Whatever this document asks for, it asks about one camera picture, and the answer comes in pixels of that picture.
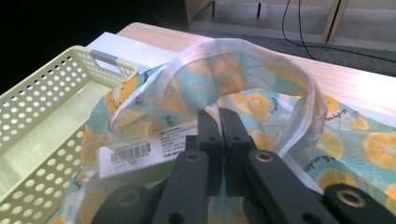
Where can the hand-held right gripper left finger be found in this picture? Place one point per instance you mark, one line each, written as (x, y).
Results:
(214, 155)

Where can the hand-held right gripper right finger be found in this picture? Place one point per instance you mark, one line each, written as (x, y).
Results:
(235, 146)

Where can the tall white and green box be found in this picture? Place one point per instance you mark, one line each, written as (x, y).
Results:
(168, 143)

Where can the orange slice print cloth bag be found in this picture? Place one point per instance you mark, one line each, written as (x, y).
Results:
(249, 62)

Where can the pale green perforated plastic basket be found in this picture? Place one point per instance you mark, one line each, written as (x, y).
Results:
(46, 118)

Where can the white table sheet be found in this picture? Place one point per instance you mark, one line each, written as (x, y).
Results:
(130, 49)

